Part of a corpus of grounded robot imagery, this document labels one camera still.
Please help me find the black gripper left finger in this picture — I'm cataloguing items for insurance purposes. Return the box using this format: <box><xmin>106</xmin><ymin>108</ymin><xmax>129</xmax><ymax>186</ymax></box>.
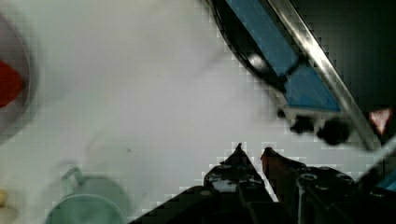
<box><xmin>204</xmin><ymin>143</ymin><xmax>263</xmax><ymax>193</ymax></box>

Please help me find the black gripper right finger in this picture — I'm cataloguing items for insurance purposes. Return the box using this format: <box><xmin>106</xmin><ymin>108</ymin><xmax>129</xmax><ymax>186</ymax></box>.
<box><xmin>261</xmin><ymin>147</ymin><xmax>306</xmax><ymax>203</ymax></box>

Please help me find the blue glass oven door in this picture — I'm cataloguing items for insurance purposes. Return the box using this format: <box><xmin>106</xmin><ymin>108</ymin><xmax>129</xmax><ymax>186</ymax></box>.
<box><xmin>208</xmin><ymin>0</ymin><xmax>340</xmax><ymax>112</ymax></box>

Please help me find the black toaster oven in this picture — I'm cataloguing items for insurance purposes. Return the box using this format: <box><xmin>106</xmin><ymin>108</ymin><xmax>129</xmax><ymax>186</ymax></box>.
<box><xmin>268</xmin><ymin>0</ymin><xmax>395</xmax><ymax>150</ymax></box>

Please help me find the red ketchup bottle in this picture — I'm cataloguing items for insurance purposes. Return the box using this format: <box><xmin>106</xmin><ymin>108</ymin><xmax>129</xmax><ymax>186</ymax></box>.
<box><xmin>0</xmin><ymin>61</ymin><xmax>23</xmax><ymax>107</ymax></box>

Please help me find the grey round plate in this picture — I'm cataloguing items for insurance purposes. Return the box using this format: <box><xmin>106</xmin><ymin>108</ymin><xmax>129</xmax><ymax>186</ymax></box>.
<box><xmin>0</xmin><ymin>15</ymin><xmax>31</xmax><ymax>142</ymax></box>

